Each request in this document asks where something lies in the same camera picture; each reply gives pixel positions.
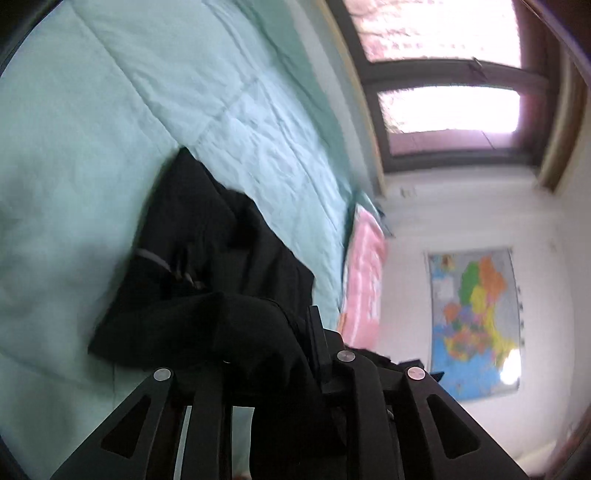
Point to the teal quilted blanket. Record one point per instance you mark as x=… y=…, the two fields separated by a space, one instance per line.
x=138 y=92

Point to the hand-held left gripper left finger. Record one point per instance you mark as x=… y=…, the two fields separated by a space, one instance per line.
x=210 y=415

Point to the black hooded jacket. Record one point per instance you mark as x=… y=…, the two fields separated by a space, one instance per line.
x=221 y=286

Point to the teal pillow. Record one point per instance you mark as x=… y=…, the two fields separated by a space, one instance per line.
x=367 y=203

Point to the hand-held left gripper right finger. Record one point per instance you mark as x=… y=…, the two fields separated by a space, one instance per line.
x=318 y=341

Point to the beige window sill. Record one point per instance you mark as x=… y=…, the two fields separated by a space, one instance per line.
x=355 y=115

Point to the pink pillow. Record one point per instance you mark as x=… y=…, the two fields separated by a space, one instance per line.
x=367 y=277

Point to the dark framed window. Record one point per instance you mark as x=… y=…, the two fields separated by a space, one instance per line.
x=443 y=106

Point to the colourful wall map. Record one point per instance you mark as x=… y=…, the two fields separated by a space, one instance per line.
x=475 y=323

